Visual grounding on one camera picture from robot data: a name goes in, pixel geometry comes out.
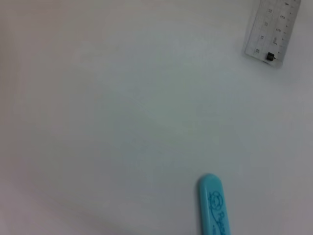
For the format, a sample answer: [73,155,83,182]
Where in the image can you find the clear plastic ruler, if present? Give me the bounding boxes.
[243,0,302,70]

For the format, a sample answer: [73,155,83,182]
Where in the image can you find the blue plastic scissors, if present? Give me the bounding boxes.
[197,173,232,235]

